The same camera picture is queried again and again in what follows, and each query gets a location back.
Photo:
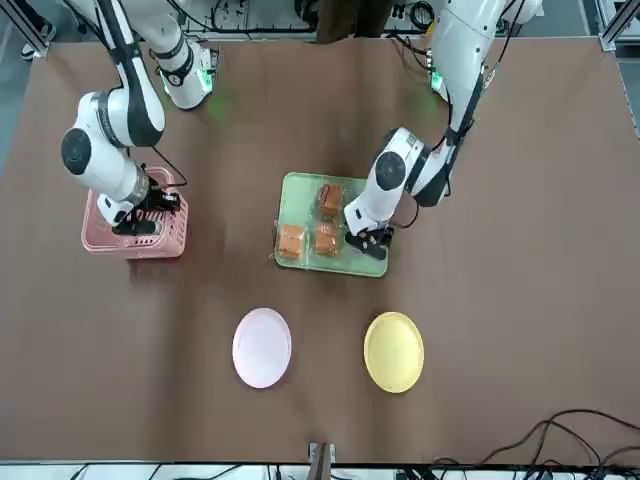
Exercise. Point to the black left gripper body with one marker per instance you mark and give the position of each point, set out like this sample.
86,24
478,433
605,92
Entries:
382,236

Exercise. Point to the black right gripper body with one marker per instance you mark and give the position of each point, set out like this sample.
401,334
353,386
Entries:
161,197

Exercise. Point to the orange bread pack clear wrapper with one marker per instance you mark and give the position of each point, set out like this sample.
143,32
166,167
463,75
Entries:
327,240
331,202
291,243

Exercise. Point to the green rectangular tray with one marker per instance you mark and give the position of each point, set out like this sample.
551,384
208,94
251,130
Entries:
300,200

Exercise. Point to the small pink plastic basket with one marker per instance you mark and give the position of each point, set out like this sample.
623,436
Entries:
100,242

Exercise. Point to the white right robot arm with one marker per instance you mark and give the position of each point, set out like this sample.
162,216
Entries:
100,125

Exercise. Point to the yellow round plate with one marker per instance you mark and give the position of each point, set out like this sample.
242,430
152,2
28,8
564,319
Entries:
394,352

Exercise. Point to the white round plate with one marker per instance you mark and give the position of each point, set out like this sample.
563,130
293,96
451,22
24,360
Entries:
261,347

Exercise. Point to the person's shoe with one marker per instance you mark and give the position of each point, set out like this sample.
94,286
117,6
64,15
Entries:
37,42

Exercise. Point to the person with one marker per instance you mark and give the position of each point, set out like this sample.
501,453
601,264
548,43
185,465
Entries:
336,20

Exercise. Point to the aluminium frame rail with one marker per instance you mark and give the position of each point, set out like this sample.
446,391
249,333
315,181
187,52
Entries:
300,35

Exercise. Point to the aluminium frame post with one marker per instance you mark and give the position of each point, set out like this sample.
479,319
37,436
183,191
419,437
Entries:
612,30

